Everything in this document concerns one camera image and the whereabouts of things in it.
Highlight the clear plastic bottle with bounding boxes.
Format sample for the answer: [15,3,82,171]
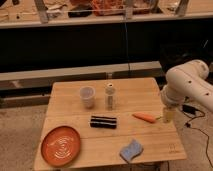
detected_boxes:
[105,83,115,110]

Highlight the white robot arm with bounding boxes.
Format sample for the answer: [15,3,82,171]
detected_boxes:
[160,60,213,123]

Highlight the orange carrot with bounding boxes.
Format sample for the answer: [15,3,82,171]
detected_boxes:
[132,113,162,123]

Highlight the blue sponge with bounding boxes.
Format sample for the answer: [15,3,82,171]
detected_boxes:
[119,139,144,163]

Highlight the wooden table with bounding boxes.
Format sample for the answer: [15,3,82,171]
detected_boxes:
[42,78,186,168]

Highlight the black striped block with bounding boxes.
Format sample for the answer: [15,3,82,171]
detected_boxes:
[90,116,117,129]

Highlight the clear plastic cup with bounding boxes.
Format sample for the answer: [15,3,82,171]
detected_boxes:
[79,86,95,108]

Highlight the orange plate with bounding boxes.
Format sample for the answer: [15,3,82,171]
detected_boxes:
[41,126,81,167]

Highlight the long wooden shelf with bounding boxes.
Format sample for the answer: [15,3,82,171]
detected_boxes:
[0,0,213,29]

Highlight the black cable on floor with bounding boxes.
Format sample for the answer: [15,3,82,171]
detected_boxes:
[180,104,213,168]

